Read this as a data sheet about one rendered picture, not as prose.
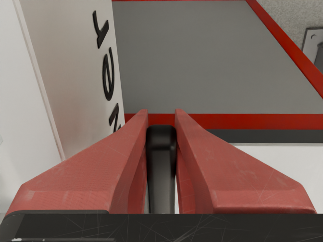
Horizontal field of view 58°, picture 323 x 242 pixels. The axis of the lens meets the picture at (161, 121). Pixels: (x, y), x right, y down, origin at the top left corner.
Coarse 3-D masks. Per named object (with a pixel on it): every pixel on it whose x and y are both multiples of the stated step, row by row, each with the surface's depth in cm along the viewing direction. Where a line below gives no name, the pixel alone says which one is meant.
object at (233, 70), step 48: (144, 0) 82; (192, 0) 82; (240, 0) 81; (144, 48) 55; (192, 48) 55; (240, 48) 54; (288, 48) 54; (144, 96) 41; (192, 96) 41; (240, 96) 41; (288, 96) 41; (240, 144) 31; (288, 144) 31
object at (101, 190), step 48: (96, 144) 8; (144, 144) 11; (48, 192) 5; (96, 192) 5; (144, 192) 11; (0, 240) 5; (48, 240) 5; (96, 240) 5; (144, 240) 5; (192, 240) 5; (240, 240) 5; (288, 240) 5
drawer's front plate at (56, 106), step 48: (0, 0) 6; (48, 0) 8; (96, 0) 13; (0, 48) 7; (48, 48) 8; (96, 48) 13; (0, 96) 8; (48, 96) 8; (96, 96) 13; (48, 144) 9
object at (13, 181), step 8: (0, 152) 22; (8, 152) 22; (0, 160) 22; (8, 160) 22; (0, 168) 23; (8, 168) 23; (0, 176) 23; (8, 176) 23; (16, 176) 23; (0, 184) 24; (8, 184) 24; (16, 184) 24; (0, 192) 25; (8, 192) 24; (16, 192) 24; (0, 200) 25; (8, 200) 25; (0, 208) 26; (8, 208) 26; (0, 216) 26
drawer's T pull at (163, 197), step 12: (156, 132) 11; (168, 132) 11; (156, 144) 11; (168, 144) 11; (156, 156) 11; (168, 156) 11; (156, 168) 12; (168, 168) 12; (156, 180) 12; (168, 180) 12; (156, 192) 12; (168, 192) 12; (156, 204) 13; (168, 204) 13
